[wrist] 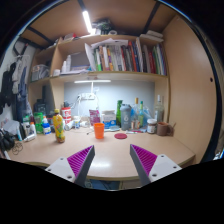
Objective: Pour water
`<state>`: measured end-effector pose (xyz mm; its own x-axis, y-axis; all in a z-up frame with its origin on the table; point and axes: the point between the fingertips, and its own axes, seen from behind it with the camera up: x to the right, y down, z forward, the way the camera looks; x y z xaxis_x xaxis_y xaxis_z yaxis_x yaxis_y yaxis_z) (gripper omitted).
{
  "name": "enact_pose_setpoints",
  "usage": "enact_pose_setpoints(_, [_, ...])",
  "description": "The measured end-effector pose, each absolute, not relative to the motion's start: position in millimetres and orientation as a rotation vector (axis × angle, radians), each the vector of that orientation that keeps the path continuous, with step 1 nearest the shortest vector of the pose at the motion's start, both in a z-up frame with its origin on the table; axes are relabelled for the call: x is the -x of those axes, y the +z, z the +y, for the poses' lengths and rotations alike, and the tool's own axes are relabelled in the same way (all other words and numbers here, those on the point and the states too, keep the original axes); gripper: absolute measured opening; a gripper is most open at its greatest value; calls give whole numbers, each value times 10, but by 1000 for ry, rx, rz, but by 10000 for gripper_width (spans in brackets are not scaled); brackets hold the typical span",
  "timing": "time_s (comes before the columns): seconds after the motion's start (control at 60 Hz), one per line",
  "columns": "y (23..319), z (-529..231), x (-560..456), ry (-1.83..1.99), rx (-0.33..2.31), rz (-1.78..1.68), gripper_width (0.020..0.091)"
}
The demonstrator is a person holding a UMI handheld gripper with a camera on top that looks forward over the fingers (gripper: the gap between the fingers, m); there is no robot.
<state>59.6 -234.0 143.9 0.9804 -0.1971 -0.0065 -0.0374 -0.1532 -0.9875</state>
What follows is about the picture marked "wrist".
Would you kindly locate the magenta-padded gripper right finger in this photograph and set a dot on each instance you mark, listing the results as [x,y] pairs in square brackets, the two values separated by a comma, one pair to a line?
[165,166]

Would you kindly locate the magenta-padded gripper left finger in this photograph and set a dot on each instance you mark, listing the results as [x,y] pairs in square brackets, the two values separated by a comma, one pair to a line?
[60,168]

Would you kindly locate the yellow drink bottle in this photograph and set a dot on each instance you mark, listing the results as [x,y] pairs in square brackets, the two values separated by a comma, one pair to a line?
[59,128]

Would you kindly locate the brown mug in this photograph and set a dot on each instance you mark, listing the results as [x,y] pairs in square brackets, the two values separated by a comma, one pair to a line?
[162,129]

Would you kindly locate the white jar with blue lid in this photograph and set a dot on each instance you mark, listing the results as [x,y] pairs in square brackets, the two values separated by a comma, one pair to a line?
[46,129]

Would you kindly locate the brown jar with white lid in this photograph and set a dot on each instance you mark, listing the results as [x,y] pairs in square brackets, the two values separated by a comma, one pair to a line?
[151,126]

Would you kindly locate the silver spray can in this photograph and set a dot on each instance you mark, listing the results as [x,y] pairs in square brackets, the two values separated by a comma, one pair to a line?
[30,137]

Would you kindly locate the clear blue plastic bag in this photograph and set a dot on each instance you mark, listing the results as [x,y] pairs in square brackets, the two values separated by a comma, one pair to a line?
[148,116]

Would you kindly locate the green plastic container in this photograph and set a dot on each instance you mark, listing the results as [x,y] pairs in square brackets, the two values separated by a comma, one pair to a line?
[38,120]

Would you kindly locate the flat round red coaster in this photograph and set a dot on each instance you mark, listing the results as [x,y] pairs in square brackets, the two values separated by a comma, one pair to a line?
[120,136]

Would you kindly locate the orange plastic cup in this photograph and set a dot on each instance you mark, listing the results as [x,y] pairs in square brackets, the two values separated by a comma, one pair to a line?
[99,131]

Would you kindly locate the clear glass bottle white cap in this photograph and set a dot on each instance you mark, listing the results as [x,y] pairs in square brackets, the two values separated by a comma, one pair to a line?
[159,111]

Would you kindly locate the clear bottle with green cap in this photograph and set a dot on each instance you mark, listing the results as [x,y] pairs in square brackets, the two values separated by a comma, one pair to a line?
[141,116]

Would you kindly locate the red and white container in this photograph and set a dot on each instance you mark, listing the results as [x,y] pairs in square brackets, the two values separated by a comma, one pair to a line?
[66,113]

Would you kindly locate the clear bottle with yellow cap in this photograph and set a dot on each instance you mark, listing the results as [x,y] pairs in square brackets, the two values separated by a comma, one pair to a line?
[135,115]

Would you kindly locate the magenta carton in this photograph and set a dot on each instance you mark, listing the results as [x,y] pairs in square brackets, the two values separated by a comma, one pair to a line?
[94,116]

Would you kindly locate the grey shaker bottle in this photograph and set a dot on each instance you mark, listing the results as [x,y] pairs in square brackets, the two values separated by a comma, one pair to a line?
[125,118]

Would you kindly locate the white and blue box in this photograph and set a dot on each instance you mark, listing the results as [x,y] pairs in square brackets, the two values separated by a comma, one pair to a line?
[108,119]

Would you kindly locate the green glass bottle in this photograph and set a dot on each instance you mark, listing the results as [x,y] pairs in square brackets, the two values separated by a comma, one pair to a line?
[119,111]

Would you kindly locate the white LED light bar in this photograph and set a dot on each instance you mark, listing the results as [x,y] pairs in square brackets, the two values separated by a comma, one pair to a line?
[92,81]

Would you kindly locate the hanging dark clothes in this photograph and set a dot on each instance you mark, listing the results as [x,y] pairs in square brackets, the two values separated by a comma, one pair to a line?
[8,86]

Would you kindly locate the ceiling light tube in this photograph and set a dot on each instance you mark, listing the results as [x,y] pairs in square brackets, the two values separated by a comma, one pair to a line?
[87,21]

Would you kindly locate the white wall power strip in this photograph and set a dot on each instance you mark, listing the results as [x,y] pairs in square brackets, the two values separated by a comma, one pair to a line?
[87,96]

